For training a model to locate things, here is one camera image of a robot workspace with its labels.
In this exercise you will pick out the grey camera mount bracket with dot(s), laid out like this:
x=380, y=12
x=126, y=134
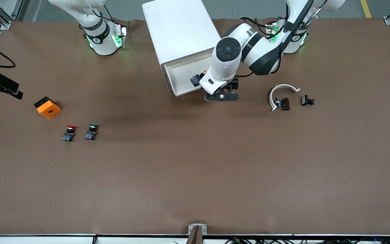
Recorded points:
x=197, y=237

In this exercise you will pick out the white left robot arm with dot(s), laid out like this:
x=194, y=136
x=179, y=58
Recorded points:
x=225, y=67

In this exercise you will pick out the yellow floor tape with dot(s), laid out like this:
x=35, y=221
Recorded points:
x=366, y=8

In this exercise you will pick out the white drawer cabinet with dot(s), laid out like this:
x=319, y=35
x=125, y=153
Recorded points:
x=178, y=30

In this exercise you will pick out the orange box with hole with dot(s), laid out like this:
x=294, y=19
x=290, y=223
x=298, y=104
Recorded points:
x=49, y=110

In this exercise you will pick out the yellow push button switch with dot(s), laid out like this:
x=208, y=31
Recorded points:
x=195, y=80

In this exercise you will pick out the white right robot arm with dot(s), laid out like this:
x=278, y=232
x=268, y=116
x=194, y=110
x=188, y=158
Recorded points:
x=104, y=45

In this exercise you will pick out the small black connector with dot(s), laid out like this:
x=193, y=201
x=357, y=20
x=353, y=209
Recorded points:
x=305, y=100

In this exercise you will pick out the red push button switch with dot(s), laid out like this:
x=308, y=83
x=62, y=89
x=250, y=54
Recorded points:
x=68, y=136

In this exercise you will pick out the white curved pipe clamp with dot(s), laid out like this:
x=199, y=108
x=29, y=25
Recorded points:
x=271, y=99

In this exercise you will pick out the cream plastic drawer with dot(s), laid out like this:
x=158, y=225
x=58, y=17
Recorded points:
x=181, y=73

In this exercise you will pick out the green push button switch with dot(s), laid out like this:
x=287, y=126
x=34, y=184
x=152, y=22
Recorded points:
x=90, y=135

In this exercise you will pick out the brown table cover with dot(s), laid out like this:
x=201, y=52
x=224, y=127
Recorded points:
x=195, y=169

